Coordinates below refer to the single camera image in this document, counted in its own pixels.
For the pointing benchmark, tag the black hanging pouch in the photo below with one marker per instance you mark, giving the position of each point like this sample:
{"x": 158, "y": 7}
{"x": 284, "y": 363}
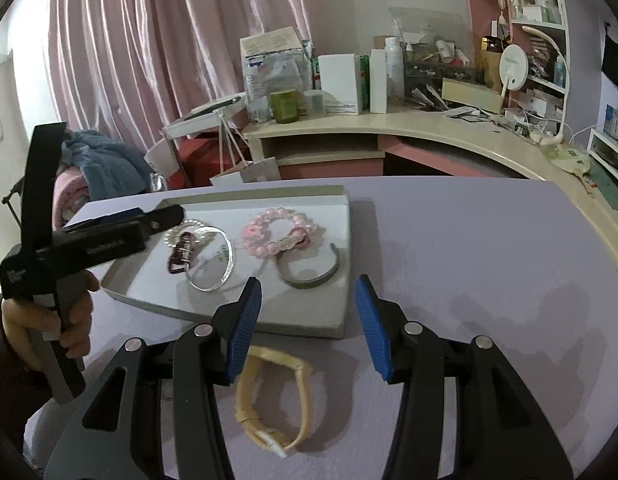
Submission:
{"x": 613, "y": 57}

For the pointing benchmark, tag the cream flat box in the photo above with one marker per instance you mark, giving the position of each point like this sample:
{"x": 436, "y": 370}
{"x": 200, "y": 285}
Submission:
{"x": 471, "y": 96}

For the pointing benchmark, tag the pink and white shelf unit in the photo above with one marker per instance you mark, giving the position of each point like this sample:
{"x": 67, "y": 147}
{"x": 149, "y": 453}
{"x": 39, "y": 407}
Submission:
{"x": 539, "y": 5}

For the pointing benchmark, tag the white carton box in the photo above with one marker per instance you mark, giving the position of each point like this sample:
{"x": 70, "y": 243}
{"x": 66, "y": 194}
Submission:
{"x": 339, "y": 85}

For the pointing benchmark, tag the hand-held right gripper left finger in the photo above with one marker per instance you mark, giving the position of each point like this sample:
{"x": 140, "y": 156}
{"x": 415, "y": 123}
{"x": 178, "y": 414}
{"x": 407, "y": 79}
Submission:
{"x": 244, "y": 330}

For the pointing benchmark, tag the thin silver bangle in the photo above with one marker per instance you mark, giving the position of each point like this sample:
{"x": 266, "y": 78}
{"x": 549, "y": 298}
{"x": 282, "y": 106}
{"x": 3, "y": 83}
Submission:
{"x": 209, "y": 287}

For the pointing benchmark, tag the pink blanket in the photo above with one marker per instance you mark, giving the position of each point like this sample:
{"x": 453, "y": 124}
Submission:
{"x": 69, "y": 200}

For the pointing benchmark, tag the person's left forearm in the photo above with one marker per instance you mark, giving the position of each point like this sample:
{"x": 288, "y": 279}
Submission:
{"x": 9, "y": 400}

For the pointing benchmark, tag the round hand fan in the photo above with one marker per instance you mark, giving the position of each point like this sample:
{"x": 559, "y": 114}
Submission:
{"x": 569, "y": 160}

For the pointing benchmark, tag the yellow wristwatch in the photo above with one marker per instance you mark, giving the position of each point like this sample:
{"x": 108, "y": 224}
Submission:
{"x": 269, "y": 440}

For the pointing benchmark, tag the grey jewelry tray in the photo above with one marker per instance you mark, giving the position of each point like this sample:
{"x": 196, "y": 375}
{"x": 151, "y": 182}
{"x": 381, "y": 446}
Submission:
{"x": 189, "y": 300}

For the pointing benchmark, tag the silver cuff bangle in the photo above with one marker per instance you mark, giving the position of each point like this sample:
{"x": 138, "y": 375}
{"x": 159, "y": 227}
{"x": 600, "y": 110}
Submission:
{"x": 309, "y": 282}

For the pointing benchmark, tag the white bottle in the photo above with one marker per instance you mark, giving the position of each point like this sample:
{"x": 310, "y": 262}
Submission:
{"x": 395, "y": 67}

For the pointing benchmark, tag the person's left hand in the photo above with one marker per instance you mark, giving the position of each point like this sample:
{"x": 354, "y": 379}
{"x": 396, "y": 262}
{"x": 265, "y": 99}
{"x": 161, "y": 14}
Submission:
{"x": 74, "y": 320}

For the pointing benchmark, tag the green glass jar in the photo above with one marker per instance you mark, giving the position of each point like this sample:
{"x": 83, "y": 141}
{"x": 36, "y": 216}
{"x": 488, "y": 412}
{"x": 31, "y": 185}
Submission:
{"x": 284, "y": 107}

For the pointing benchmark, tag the plastic bag with papers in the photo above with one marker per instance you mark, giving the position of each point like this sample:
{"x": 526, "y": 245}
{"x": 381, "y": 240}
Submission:
{"x": 274, "y": 70}

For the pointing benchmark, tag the tall white box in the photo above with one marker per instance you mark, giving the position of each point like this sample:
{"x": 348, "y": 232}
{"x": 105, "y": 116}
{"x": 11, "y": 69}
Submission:
{"x": 379, "y": 82}

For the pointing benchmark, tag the cream curved desk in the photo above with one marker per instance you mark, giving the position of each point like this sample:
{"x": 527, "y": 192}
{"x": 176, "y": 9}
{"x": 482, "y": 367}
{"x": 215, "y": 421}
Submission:
{"x": 439, "y": 132}

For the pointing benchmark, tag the white board on stand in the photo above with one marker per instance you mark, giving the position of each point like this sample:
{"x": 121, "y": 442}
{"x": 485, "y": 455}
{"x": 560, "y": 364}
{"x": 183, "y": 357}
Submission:
{"x": 199, "y": 117}

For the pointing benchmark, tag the pink curtain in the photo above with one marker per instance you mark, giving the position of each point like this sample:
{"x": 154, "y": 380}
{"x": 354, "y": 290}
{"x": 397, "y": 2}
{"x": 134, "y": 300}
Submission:
{"x": 139, "y": 35}

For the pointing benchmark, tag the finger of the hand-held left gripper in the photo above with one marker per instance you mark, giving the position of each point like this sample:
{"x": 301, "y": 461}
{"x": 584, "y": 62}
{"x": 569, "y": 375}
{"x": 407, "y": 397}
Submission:
{"x": 41, "y": 185}
{"x": 164, "y": 216}

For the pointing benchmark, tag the round white mirror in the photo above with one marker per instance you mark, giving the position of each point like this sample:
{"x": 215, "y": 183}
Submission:
{"x": 514, "y": 67}

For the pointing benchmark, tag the white desk lamp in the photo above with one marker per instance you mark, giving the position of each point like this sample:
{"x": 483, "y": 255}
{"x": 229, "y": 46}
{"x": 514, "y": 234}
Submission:
{"x": 564, "y": 85}

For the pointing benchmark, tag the clear acrylic organizer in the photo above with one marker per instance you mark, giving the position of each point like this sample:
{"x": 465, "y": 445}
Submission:
{"x": 439, "y": 30}

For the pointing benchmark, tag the green cloth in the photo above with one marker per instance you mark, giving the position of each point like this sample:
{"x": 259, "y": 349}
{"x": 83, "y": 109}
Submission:
{"x": 609, "y": 185}

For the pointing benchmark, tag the purple tablecloth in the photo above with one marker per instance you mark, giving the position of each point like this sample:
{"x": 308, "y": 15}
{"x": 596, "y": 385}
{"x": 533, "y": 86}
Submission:
{"x": 464, "y": 260}

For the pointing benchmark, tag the blue fluffy blanket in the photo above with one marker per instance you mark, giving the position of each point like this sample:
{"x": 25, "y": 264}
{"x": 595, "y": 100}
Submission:
{"x": 109, "y": 165}

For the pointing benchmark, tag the red box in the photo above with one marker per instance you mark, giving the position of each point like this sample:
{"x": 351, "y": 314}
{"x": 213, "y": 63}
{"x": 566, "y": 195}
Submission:
{"x": 204, "y": 152}

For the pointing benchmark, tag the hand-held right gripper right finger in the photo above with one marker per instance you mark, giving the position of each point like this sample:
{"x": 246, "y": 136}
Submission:
{"x": 374, "y": 330}

